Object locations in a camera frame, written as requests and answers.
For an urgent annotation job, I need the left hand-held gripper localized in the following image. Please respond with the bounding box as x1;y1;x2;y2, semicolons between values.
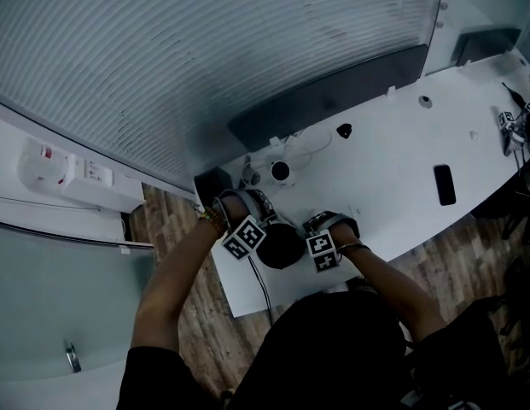
212;187;279;261

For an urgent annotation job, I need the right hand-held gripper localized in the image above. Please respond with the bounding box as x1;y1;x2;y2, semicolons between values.
301;210;363;274

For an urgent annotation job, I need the black kettle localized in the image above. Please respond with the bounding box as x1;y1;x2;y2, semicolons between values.
255;222;306;270

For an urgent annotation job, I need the person's left forearm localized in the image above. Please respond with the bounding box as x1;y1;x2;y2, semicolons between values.
133;218;226;354

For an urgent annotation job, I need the person's right forearm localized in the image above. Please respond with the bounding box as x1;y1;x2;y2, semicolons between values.
339;245;446;346

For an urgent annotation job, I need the person's right hand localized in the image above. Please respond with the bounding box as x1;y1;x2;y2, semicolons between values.
332;224;362;249

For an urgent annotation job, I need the person's left hand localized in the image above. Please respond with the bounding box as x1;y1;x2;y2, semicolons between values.
224;196;251;228

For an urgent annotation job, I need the dark desk organizer box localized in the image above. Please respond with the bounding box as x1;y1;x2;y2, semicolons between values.
194;167;232;208

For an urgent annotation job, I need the person's black shirt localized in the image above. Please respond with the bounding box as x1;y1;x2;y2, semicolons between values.
117;290;514;410

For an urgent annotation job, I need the black smartphone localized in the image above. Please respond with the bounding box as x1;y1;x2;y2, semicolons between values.
433;164;457;208

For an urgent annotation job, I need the long dark desk partition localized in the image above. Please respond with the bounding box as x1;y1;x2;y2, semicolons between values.
228;44;429;154

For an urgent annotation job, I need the white water dispenser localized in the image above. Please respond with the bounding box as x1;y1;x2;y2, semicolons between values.
16;137;147;215

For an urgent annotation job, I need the frosted glass door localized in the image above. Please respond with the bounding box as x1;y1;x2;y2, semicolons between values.
0;220;157;380

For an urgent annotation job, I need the short dark desk partition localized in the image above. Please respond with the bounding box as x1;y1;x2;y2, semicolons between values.
455;26;523;68

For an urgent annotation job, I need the beaded bracelet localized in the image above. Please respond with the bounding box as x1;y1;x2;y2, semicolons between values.
198;205;230;239

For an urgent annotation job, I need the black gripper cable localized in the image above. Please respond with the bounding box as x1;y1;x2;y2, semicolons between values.
247;256;275;329

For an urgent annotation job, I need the coiled white cable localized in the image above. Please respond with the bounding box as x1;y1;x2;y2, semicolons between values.
241;154;271;188

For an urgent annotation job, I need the white round camera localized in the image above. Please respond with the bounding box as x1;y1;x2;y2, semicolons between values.
270;159;297;188

